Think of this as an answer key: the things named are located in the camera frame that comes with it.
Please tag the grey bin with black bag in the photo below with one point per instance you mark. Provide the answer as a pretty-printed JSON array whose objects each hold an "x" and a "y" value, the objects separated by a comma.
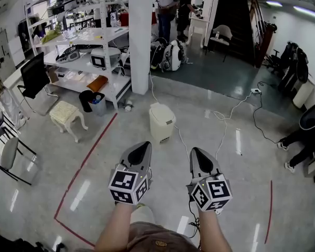
[{"x": 99, "y": 108}]

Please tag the white square pillar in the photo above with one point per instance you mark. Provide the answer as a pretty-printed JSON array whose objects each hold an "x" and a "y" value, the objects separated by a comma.
[{"x": 141, "y": 35}]

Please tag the person's brown shirt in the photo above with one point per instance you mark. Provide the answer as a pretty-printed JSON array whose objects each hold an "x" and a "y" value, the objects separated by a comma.
[{"x": 152, "y": 237}]

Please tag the dark staircase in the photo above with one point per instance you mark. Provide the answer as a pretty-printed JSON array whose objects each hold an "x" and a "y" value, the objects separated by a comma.
[{"x": 233, "y": 9}]

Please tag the black hard-shell backpack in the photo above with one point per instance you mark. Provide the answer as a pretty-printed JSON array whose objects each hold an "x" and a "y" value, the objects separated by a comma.
[{"x": 157, "y": 54}]

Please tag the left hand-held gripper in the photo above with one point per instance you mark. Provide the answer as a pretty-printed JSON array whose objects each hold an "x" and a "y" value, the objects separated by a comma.
[{"x": 131, "y": 172}]

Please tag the cream ornate stool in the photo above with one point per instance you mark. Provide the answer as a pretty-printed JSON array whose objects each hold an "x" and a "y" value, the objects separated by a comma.
[{"x": 64, "y": 109}]

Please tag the grey white headset device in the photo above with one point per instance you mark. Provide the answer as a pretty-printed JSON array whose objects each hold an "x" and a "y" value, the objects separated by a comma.
[{"x": 68, "y": 55}]

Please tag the short ceiling light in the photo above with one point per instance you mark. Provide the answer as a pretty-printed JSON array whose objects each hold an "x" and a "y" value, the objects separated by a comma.
[{"x": 274, "y": 3}]

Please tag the white round bin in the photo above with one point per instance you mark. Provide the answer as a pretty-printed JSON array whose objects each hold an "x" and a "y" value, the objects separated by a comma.
[{"x": 303, "y": 94}]

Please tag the white hard-shell backpack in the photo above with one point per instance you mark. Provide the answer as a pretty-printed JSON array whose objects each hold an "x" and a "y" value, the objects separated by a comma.
[{"x": 177, "y": 55}]

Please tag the white floor adapter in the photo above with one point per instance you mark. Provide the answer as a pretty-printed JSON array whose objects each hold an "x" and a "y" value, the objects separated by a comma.
[{"x": 128, "y": 105}]

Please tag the person's right forearm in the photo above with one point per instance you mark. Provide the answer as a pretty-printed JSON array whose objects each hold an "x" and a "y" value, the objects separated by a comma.
[{"x": 212, "y": 230}]

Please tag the white trash bin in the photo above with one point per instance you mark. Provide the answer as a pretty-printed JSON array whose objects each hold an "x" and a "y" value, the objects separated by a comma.
[{"x": 160, "y": 125}]

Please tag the grey chair with black frame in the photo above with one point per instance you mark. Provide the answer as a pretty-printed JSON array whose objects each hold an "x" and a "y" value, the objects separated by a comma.
[{"x": 9, "y": 151}]

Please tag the white metal shelving rack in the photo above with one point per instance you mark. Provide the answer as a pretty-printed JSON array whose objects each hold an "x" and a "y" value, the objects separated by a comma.
[{"x": 81, "y": 66}]

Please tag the white curved-back chair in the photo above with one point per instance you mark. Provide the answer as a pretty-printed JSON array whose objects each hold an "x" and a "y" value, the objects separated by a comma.
[{"x": 223, "y": 30}]

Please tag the person's left forearm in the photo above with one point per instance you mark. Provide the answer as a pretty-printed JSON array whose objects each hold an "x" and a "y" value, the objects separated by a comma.
[{"x": 113, "y": 227}]

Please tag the teal hand tool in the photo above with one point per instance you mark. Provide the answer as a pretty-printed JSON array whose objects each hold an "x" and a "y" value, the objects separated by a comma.
[{"x": 119, "y": 30}]

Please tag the orange cushion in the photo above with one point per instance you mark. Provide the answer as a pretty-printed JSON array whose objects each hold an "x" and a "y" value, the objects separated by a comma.
[{"x": 97, "y": 83}]

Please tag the small white bottle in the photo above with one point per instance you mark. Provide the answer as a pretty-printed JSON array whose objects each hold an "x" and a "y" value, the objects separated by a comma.
[{"x": 217, "y": 35}]

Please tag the white grey shell device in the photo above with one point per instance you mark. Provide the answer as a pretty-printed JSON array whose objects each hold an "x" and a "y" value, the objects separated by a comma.
[{"x": 105, "y": 56}]

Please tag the person's left shoe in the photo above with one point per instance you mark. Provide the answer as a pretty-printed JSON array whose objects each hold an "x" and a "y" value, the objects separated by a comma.
[{"x": 141, "y": 206}]

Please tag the long ceiling light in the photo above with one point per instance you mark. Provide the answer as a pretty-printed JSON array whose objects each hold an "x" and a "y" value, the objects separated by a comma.
[{"x": 307, "y": 11}]

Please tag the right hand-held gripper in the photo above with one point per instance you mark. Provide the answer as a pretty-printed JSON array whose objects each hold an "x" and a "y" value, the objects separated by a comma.
[{"x": 210, "y": 190}]

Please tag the person's left leg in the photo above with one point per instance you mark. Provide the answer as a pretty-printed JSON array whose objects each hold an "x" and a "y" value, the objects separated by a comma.
[{"x": 143, "y": 215}]

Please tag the yellow-green cloth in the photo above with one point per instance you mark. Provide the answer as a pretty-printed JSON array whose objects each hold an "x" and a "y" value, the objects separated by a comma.
[{"x": 51, "y": 35}]

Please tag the black swivel chair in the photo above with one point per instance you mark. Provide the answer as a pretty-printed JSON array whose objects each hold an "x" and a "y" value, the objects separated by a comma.
[{"x": 274, "y": 60}]

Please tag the black hanging clothes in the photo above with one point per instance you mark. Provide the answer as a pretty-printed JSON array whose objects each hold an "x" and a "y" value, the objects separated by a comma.
[{"x": 294, "y": 62}]

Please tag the blue plastic bottle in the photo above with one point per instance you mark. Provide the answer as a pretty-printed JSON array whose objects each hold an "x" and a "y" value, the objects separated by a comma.
[{"x": 97, "y": 99}]

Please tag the black mesh office chair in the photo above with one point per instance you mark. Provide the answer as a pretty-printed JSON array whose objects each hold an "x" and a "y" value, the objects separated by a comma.
[{"x": 34, "y": 75}]

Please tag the white ornate table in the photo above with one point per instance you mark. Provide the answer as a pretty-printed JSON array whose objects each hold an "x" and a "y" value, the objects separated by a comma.
[{"x": 198, "y": 22}]

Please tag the white power strip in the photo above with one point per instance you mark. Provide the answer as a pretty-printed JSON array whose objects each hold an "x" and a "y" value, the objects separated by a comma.
[{"x": 255, "y": 90}]

